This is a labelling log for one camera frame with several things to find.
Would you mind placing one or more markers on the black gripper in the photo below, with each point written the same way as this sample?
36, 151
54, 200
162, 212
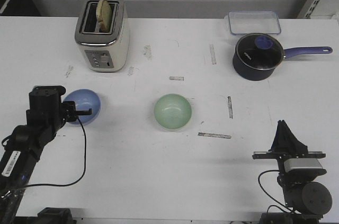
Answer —
285, 146
68, 112

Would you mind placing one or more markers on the glass pot lid blue knob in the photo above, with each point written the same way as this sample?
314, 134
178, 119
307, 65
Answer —
259, 51

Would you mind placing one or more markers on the clear plastic food container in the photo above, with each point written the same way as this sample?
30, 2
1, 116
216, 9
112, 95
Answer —
245, 22

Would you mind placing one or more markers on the green bowl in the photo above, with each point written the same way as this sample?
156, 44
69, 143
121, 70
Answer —
172, 111

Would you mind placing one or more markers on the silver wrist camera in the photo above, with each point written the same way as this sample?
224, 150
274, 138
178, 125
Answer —
310, 166

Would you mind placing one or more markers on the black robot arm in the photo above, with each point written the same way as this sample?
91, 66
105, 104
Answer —
23, 147
305, 200

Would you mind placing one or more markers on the dark blue saucepan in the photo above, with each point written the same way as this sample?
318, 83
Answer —
257, 75

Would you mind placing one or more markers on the cream and chrome toaster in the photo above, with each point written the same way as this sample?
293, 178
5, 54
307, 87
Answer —
103, 51

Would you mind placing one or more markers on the bread slice in toaster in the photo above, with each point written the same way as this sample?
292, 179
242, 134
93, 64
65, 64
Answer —
104, 15

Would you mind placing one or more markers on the blue bowl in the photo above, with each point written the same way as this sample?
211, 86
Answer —
85, 99

